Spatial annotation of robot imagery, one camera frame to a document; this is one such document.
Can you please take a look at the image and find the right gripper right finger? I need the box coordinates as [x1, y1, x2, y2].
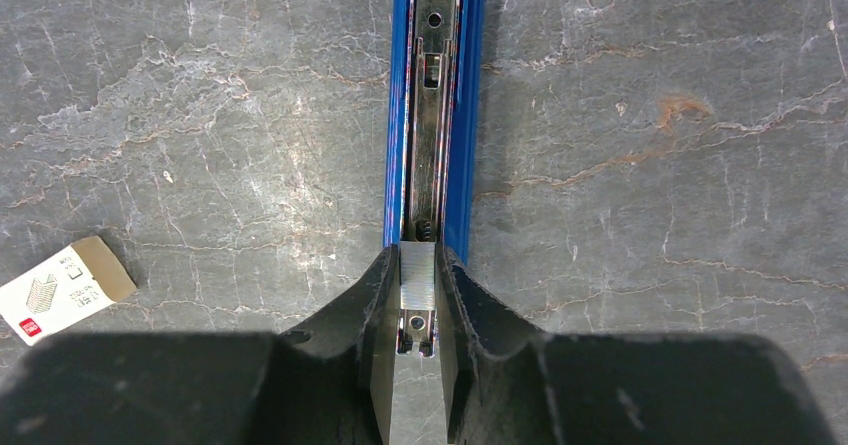
[435, 245, 835, 444]

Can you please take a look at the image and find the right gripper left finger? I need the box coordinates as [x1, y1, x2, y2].
[1, 246, 400, 444]

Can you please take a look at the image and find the silver staple strip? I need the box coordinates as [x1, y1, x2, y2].
[399, 241, 436, 311]

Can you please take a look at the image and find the blue stapler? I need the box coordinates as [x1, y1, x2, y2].
[383, 0, 485, 357]

